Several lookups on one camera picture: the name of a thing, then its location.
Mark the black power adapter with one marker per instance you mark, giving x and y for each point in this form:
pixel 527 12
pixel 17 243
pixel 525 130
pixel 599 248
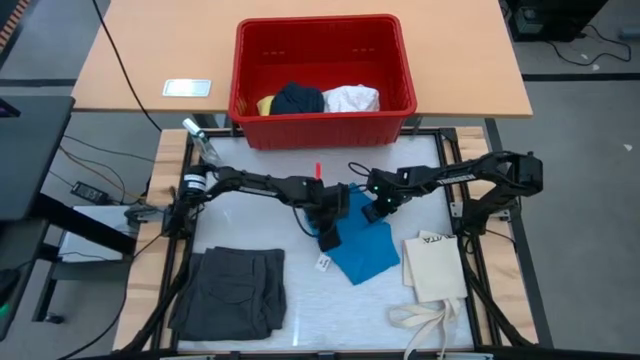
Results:
pixel 90 192

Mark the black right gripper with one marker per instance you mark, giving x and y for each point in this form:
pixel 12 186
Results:
pixel 387 187

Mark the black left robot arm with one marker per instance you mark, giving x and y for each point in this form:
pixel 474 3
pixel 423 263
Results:
pixel 250 181

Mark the navy garment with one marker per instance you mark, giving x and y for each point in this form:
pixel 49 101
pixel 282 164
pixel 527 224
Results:
pixel 297 99

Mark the black metal stand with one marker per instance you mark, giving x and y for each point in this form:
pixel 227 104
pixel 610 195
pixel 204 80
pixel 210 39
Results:
pixel 85 222

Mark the black monitor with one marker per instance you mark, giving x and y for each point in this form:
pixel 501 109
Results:
pixel 30 150

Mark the black metal table frame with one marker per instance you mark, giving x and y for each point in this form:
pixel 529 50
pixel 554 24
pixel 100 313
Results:
pixel 448 135

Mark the clear spray bottle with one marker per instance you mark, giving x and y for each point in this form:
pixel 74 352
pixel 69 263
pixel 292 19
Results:
pixel 202 145

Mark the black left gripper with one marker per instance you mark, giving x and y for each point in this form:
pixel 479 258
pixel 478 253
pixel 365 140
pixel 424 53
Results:
pixel 330 200

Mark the red plastic laundry basket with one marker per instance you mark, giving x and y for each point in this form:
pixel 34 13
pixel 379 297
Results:
pixel 320 132

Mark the blue garment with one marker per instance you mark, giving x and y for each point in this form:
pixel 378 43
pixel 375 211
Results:
pixel 365 250

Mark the cream canvas tote bag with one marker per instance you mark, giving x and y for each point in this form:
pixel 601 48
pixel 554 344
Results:
pixel 435 270

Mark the white garment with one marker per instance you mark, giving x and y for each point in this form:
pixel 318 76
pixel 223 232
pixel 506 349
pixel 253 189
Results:
pixel 352 99

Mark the red tag strip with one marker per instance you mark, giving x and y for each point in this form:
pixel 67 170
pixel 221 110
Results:
pixel 318 171

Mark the black computer case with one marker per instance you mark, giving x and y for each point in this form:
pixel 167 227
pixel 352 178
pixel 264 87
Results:
pixel 550 20

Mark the dark grey trousers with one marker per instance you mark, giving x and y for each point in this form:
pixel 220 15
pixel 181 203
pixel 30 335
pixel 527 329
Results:
pixel 230 295

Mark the yellow garment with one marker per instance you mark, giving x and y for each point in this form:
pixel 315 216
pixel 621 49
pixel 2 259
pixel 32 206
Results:
pixel 265 106

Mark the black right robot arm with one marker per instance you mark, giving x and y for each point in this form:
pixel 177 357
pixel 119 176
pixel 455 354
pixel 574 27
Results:
pixel 460 177

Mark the light wooden desk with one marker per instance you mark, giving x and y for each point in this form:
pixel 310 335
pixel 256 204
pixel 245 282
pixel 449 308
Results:
pixel 165 45

